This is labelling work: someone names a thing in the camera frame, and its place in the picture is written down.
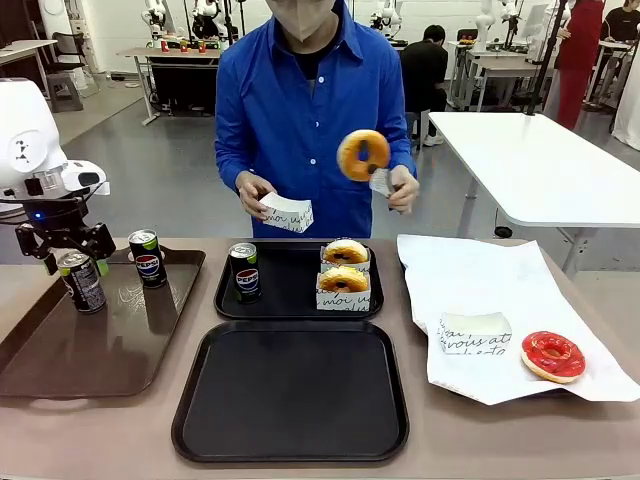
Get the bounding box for white printed paper sheet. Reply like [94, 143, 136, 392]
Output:
[397, 233, 640, 406]

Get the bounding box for standing person red apron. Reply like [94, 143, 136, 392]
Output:
[542, 0, 607, 132]

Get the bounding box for person's left forearm blue sleeve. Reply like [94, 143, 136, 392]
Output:
[383, 117, 419, 177]

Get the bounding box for background white work table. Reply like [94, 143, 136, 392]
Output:
[448, 38, 557, 113]

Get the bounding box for grey plastic stool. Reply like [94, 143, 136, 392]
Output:
[46, 73, 85, 114]

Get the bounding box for brown plastic tray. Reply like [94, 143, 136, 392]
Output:
[0, 248, 207, 400]

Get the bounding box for black office chair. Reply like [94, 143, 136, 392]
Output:
[49, 31, 91, 76]

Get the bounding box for person's right hand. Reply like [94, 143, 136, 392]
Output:
[235, 170, 279, 222]

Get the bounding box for seated person in black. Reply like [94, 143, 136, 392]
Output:
[398, 24, 450, 147]

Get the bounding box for black Pepsi can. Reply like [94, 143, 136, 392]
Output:
[127, 228, 169, 290]
[56, 249, 108, 315]
[228, 242, 263, 305]

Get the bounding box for grey blue stool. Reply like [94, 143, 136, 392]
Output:
[405, 110, 431, 151]

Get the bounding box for boxed glazed donut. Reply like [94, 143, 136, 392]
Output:
[319, 244, 373, 276]
[315, 272, 373, 313]

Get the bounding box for person's left hand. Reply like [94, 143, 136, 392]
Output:
[386, 164, 422, 217]

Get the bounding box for person in blue shirt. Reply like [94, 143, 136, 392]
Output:
[214, 0, 419, 239]

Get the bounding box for large white table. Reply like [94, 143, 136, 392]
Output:
[428, 110, 640, 282]

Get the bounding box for beige side table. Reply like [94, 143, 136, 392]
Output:
[0, 39, 59, 69]

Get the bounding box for red glazed donut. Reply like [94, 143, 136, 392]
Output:
[520, 330, 587, 385]

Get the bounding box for white draped cover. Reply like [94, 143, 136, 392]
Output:
[611, 44, 640, 151]

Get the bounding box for large black serving tray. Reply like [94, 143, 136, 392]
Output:
[171, 319, 411, 464]

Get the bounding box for beige face mask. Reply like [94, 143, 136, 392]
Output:
[269, 0, 340, 43]

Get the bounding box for background table black panel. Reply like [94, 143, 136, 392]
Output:
[116, 46, 224, 127]

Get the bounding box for person in black t-shirt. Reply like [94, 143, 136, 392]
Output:
[596, 4, 640, 47]

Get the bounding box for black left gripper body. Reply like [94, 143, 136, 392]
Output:
[24, 197, 90, 249]

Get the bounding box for metal tongs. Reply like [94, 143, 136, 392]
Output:
[368, 167, 399, 201]

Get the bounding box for black tripod pole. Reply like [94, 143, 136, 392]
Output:
[524, 0, 571, 117]

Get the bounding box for person's right forearm blue sleeve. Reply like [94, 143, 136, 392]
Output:
[214, 129, 254, 192]

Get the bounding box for white printed paper box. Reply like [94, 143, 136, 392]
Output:
[257, 191, 316, 235]
[438, 311, 514, 357]

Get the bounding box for small black serving tray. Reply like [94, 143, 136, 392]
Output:
[213, 241, 385, 322]

